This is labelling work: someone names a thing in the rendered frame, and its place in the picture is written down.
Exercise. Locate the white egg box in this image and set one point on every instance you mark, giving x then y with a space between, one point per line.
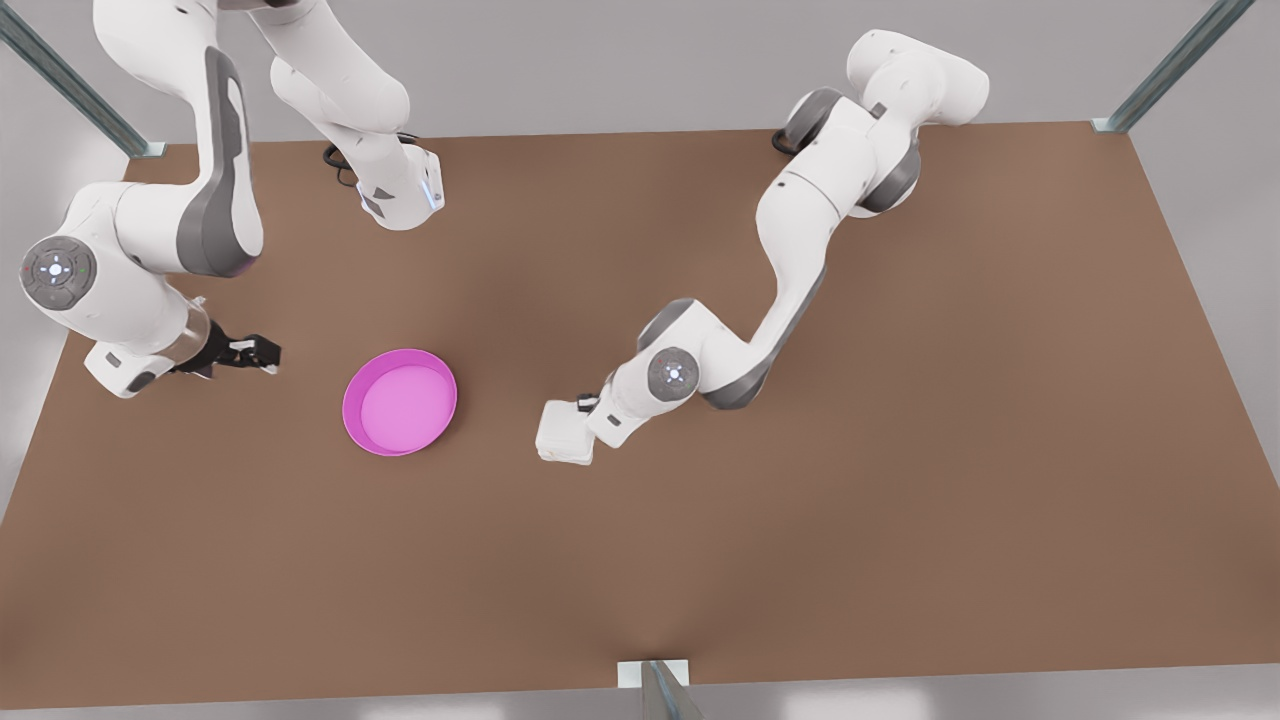
564 433

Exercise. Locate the silver frame post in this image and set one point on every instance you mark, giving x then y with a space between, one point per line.
70 78
1175 65
658 682

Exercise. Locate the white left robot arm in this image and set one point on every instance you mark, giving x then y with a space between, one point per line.
800 215

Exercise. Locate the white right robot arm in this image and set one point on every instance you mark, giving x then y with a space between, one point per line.
150 225

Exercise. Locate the pink round bowl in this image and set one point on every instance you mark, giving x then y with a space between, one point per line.
402 405

